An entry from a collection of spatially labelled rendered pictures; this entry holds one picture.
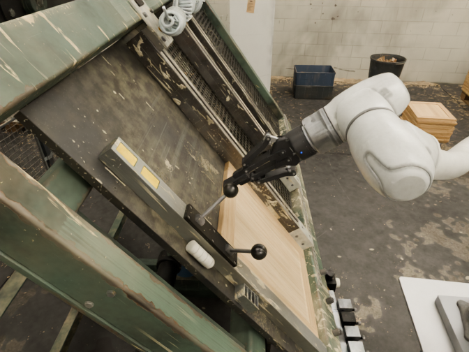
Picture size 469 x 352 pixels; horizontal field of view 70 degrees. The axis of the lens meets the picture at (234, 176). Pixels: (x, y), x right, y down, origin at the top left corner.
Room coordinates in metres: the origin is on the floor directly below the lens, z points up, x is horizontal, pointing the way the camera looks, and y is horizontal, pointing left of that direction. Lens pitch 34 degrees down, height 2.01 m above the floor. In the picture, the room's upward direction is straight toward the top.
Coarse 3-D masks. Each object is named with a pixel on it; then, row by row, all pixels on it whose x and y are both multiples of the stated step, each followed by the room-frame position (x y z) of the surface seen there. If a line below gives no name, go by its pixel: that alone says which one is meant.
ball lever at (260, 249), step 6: (228, 246) 0.60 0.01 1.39; (258, 246) 0.54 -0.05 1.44; (264, 246) 0.54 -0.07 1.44; (228, 252) 0.59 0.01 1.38; (234, 252) 0.58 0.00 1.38; (240, 252) 0.57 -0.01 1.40; (246, 252) 0.56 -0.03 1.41; (252, 252) 0.53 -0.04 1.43; (258, 252) 0.53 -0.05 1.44; (264, 252) 0.53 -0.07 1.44; (258, 258) 0.52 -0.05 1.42
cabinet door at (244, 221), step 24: (240, 192) 0.96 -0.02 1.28; (240, 216) 0.83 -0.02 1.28; (264, 216) 0.98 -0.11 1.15; (240, 240) 0.73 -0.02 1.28; (264, 240) 0.84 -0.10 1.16; (288, 240) 0.99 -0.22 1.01; (264, 264) 0.73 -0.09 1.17; (288, 264) 0.86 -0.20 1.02; (288, 288) 0.73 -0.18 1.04; (312, 312) 0.73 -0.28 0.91
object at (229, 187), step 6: (228, 186) 0.64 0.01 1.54; (234, 186) 0.64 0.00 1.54; (228, 192) 0.63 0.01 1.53; (234, 192) 0.63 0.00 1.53; (222, 198) 0.63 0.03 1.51; (216, 204) 0.62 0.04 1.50; (210, 210) 0.61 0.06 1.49; (198, 216) 0.60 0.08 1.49; (204, 216) 0.60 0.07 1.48; (198, 222) 0.59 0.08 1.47; (204, 222) 0.60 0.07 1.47
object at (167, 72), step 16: (128, 0) 1.05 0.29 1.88; (144, 16) 1.05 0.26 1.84; (144, 32) 1.07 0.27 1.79; (160, 32) 1.08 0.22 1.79; (144, 48) 1.07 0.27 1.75; (160, 48) 1.07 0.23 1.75; (144, 64) 1.07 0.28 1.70; (160, 64) 1.07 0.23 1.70; (176, 64) 1.12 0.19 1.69; (160, 80) 1.07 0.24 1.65; (176, 80) 1.06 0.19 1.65; (176, 96) 1.06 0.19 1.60; (192, 96) 1.06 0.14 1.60; (192, 112) 1.06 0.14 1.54; (208, 112) 1.06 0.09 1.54; (208, 128) 1.06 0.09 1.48; (224, 128) 1.10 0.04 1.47; (224, 144) 1.06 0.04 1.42; (224, 160) 1.06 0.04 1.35; (240, 160) 1.06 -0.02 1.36; (256, 192) 1.05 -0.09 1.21; (272, 192) 1.06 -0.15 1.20; (288, 208) 1.09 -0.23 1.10; (288, 224) 1.05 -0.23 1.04; (304, 240) 1.05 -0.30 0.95
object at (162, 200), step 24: (120, 168) 0.58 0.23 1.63; (144, 192) 0.58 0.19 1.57; (168, 192) 0.61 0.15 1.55; (168, 216) 0.58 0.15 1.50; (216, 264) 0.57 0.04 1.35; (240, 264) 0.60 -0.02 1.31; (264, 288) 0.60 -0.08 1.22; (264, 312) 0.57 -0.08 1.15; (288, 312) 0.60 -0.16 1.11; (288, 336) 0.56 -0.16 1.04; (312, 336) 0.59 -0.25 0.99
